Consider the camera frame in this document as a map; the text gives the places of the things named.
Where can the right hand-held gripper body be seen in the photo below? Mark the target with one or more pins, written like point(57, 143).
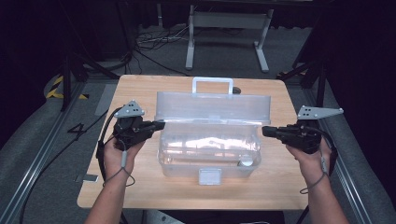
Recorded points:
point(303, 138)

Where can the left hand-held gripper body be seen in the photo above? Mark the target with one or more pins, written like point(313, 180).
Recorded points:
point(130, 133)

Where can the small white bottle green base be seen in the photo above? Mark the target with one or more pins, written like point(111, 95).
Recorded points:
point(246, 162)

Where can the clear plastic storage box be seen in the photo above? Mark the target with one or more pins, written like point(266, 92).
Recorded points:
point(211, 109)

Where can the person's right hand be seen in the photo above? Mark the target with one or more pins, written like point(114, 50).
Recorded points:
point(313, 168)

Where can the person's left hand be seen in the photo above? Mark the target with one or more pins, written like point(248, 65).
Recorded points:
point(115, 161)

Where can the black metal stand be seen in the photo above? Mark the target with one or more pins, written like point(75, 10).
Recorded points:
point(320, 84)
point(66, 81)

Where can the grey floor tape piece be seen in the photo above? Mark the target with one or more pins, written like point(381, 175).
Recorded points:
point(87, 178)

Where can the yellow black floor tape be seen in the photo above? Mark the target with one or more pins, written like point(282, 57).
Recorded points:
point(53, 92)

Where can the white object under table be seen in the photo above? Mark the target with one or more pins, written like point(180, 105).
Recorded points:
point(160, 217)

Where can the aluminium floor rail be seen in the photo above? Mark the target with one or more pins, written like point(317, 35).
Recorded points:
point(37, 161)
point(358, 199)

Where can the white metal desk frame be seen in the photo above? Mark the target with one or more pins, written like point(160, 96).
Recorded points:
point(229, 20)

